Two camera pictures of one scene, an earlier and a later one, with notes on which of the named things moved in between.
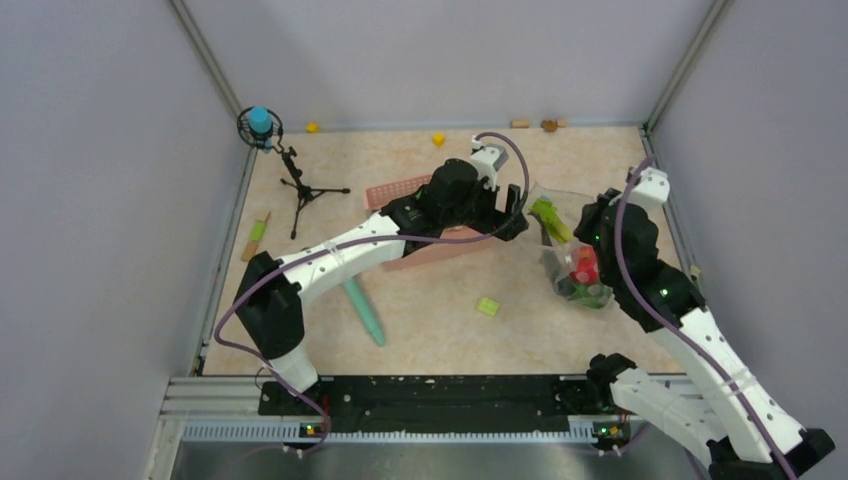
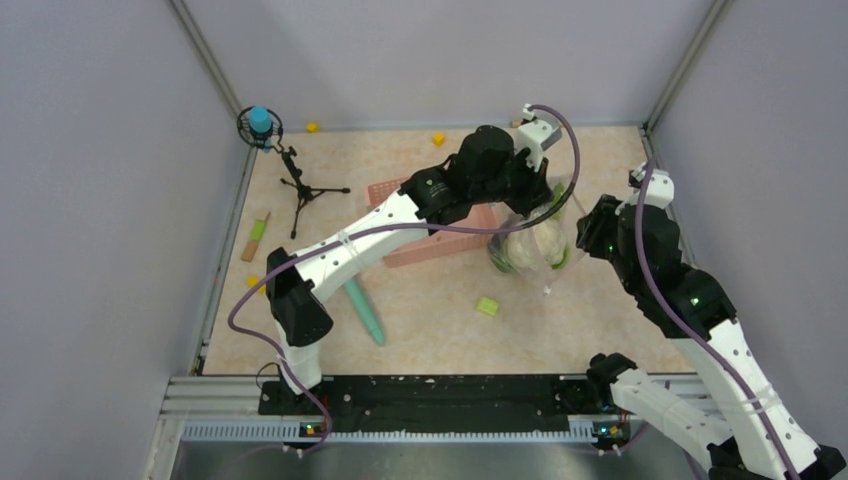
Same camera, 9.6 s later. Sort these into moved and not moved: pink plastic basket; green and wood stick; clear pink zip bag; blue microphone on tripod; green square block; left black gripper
Moved: left black gripper; clear pink zip bag
Not moved: blue microphone on tripod; pink plastic basket; green and wood stick; green square block
